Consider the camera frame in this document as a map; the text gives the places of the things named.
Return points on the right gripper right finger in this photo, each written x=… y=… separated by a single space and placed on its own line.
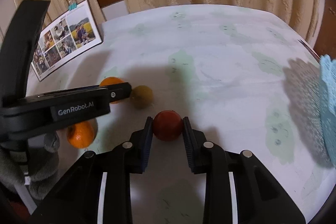
x=260 y=197

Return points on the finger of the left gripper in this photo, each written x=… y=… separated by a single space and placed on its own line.
x=117 y=94

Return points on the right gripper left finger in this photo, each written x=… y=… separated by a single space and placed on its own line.
x=96 y=188

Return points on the orange fruit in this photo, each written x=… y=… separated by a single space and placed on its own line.
x=114 y=83

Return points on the small olive green fruit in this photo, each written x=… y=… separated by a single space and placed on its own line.
x=141 y=97

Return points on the orange mandarin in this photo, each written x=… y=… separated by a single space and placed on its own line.
x=81 y=135

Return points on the red tomato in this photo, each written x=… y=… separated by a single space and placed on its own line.
x=167 y=125

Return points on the grey gloved left hand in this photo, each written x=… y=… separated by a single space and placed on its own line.
x=39 y=163

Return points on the photo collage card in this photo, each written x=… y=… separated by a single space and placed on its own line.
x=68 y=36

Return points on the teal binder clip top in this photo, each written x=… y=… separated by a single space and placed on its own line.
x=72 y=5

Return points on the white green patterned tablecloth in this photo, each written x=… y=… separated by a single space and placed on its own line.
x=241 y=76

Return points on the light blue lace basket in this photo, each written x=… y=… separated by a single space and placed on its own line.
x=327 y=103

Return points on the brown wooden door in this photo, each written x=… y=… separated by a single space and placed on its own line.
x=326 y=40

